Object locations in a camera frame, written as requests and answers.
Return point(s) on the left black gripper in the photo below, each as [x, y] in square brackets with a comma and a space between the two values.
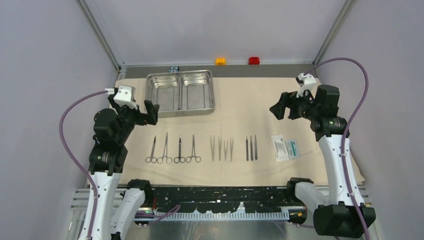
[152, 111]

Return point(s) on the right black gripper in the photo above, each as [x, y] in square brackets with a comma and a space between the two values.
[289, 99]

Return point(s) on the wire mesh steel basket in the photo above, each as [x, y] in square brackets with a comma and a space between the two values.
[183, 113]

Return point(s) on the green white packet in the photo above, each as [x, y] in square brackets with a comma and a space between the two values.
[293, 150]

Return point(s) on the white sterile pouch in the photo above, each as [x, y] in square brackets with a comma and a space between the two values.
[280, 148]

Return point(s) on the steel scalpel handle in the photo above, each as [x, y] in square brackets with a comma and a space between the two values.
[255, 148]
[247, 148]
[251, 149]

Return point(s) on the long steel forceps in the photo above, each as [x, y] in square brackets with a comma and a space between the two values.
[165, 158]

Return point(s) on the short steel scissors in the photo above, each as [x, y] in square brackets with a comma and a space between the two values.
[179, 158]

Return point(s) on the beige cloth wrap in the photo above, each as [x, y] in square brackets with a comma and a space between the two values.
[241, 109]

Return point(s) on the steel tweezers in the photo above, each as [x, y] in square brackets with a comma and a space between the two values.
[225, 149]
[212, 146]
[219, 148]
[231, 148]

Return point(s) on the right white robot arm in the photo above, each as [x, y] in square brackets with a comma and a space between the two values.
[343, 213]

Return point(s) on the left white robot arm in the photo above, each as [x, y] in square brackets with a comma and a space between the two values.
[112, 127]

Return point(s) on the left steel tray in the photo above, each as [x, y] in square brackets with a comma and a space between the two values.
[163, 89]

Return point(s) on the steel tray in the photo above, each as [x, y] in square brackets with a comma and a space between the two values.
[163, 89]
[196, 91]

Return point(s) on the small blue owl toy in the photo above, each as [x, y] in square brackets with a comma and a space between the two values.
[173, 69]

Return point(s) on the right steel tray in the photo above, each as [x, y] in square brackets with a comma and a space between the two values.
[196, 91]

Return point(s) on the red button block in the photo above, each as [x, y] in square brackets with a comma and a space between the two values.
[254, 60]

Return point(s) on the yellow button block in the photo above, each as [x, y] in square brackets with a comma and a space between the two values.
[220, 61]

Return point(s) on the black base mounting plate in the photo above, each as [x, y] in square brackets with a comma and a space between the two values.
[260, 199]

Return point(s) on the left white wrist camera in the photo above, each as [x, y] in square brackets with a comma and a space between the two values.
[125, 96]

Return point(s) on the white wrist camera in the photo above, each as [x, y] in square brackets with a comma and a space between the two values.
[306, 82]
[125, 96]

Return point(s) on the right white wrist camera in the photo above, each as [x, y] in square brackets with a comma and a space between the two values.
[306, 82]

